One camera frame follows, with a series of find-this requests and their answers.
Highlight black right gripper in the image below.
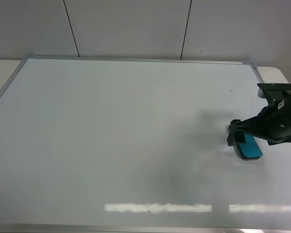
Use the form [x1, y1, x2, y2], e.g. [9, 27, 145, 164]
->
[227, 83, 291, 146]

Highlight blue whiteboard eraser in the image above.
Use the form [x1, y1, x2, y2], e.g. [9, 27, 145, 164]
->
[236, 134, 263, 161]

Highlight whiteboard with aluminium frame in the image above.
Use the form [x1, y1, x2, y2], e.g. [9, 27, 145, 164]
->
[0, 56, 291, 233]

